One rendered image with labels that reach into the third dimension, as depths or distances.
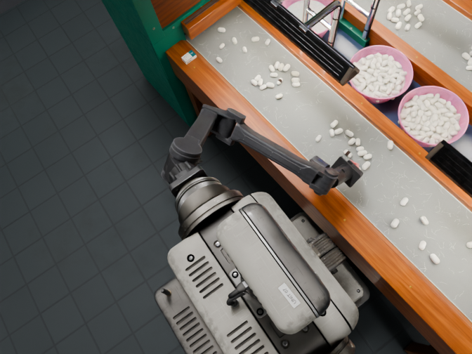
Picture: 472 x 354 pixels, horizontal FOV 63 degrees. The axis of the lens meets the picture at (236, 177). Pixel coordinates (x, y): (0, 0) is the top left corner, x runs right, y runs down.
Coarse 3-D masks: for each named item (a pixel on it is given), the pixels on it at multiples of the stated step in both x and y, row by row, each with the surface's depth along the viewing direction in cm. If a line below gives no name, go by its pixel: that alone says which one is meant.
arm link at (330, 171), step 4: (316, 156) 133; (312, 160) 131; (316, 160) 131; (320, 160) 131; (320, 164) 130; (324, 164) 130; (328, 164) 130; (328, 168) 124; (332, 168) 126; (328, 172) 121; (332, 172) 123; (336, 172) 124; (316, 176) 129; (332, 176) 122; (316, 192) 125
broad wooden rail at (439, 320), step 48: (192, 48) 177; (240, 96) 165; (288, 144) 156; (288, 192) 165; (336, 192) 147; (336, 240) 152; (384, 240) 139; (384, 288) 142; (432, 288) 132; (432, 336) 134
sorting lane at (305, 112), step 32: (224, 32) 179; (256, 32) 177; (224, 64) 173; (256, 64) 172; (256, 96) 166; (288, 96) 165; (320, 96) 163; (288, 128) 160; (320, 128) 158; (352, 128) 157; (384, 160) 151; (352, 192) 148; (384, 192) 146; (416, 192) 145; (448, 192) 144; (384, 224) 143; (416, 224) 141; (448, 224) 140; (416, 256) 138; (448, 256) 137; (448, 288) 133
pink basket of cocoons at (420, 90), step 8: (416, 88) 156; (424, 88) 157; (432, 88) 157; (440, 88) 156; (408, 96) 158; (440, 96) 158; (448, 96) 156; (456, 96) 154; (400, 104) 155; (456, 104) 155; (464, 104) 152; (464, 112) 152; (400, 120) 152; (464, 120) 152; (400, 128) 160; (464, 128) 150; (456, 136) 151; (424, 144) 152; (432, 144) 148
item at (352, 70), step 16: (256, 0) 140; (272, 16) 138; (288, 16) 134; (288, 32) 136; (304, 48) 134; (320, 48) 129; (320, 64) 131; (336, 64) 127; (352, 64) 124; (336, 80) 130
